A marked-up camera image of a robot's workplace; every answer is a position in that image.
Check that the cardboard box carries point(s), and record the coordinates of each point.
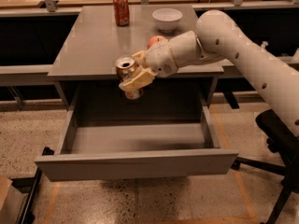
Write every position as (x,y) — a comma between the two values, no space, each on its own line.
(10,202)

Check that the red soda can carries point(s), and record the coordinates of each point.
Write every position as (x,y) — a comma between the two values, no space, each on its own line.
(121,12)

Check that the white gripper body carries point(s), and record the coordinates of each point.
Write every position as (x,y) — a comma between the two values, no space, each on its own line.
(160,59)

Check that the gold orange soda can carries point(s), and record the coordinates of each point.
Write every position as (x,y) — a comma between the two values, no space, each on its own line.
(126,67)

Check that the white bowl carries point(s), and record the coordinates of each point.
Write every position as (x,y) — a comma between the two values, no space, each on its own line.
(167,19)

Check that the grey railing beam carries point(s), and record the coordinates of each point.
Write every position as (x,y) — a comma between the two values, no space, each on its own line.
(25,75)

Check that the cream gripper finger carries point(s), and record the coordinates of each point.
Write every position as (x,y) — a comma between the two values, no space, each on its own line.
(140,58)
(142,79)

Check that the red apple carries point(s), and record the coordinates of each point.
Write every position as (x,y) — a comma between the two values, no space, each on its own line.
(157,39)

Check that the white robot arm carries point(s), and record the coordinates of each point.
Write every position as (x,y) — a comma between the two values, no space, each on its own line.
(216,37)

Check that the grey cabinet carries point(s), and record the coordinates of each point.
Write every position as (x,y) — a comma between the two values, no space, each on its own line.
(95,43)

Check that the open grey top drawer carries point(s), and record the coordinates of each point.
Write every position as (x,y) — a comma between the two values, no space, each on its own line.
(159,135)

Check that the black floor stand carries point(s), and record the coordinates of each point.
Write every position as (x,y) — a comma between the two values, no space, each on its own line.
(27,186)

